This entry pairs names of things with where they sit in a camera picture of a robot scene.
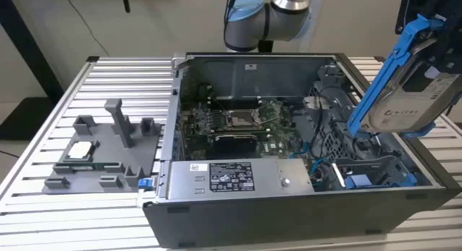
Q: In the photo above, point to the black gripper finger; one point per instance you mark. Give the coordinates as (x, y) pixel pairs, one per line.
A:
(421, 79)

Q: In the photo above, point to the hard disk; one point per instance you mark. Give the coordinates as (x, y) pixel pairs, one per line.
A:
(397, 113)

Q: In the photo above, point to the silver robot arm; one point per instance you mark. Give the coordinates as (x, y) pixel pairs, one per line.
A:
(248, 32)

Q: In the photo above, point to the metal disk bay cage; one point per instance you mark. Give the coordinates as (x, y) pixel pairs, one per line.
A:
(331, 126)

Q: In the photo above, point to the blue disk carrier in bay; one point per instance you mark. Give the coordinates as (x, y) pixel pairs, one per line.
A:
(360, 180)

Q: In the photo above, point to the black RAM slot bank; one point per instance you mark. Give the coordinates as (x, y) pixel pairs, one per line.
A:
(238, 130)
(234, 102)

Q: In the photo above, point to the black table corner cap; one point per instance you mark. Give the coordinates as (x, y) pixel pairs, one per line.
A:
(92, 58)
(378, 59)

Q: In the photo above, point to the green motherboard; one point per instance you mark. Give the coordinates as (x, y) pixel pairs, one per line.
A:
(278, 134)

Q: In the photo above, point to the CPU socket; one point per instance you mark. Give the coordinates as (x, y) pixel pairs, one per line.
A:
(240, 118)

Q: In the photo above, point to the thin metal locking lever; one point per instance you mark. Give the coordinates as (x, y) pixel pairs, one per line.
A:
(220, 104)

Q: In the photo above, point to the black graphics card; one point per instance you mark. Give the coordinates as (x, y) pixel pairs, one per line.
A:
(234, 145)

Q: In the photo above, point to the silver power supply unit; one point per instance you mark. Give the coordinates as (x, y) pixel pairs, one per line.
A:
(238, 178)

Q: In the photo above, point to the dark grey PC case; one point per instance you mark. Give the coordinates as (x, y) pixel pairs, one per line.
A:
(252, 221)

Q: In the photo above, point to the blue case latch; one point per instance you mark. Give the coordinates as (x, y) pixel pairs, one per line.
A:
(144, 184)

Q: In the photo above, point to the short black rod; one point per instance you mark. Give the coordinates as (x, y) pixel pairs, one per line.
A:
(125, 2)

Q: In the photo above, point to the grey parts rack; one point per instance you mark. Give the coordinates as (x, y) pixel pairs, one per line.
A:
(108, 153)

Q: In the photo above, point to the green RAM stick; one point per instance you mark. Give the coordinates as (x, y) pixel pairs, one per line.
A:
(97, 166)

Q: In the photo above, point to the silver CPU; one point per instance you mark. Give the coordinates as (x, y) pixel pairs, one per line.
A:
(80, 151)

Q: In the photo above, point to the black flat base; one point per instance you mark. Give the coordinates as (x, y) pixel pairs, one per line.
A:
(25, 118)

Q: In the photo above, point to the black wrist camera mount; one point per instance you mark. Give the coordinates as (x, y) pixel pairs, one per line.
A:
(426, 2)

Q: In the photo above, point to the dark upright post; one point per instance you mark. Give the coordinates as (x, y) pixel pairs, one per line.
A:
(25, 45)

